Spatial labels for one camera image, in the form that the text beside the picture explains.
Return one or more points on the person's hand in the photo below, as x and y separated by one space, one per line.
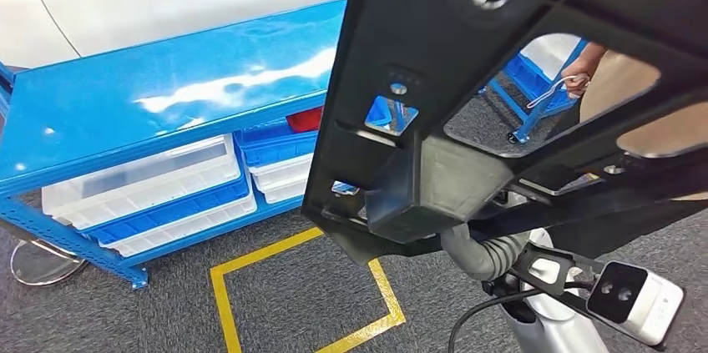
575 74

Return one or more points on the blue plastic tray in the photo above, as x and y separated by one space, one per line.
276 146
182 209

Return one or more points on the black plastic panel part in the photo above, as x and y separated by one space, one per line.
398 19

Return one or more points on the round metal stand base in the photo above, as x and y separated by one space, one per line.
44 265

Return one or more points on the blue metal shelf rack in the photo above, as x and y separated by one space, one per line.
138 96
531 79

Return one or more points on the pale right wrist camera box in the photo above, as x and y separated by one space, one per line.
641 306

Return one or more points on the red object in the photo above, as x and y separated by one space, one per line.
304 120

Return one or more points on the person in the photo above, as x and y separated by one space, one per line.
614 85

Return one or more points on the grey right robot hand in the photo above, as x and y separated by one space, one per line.
481 259

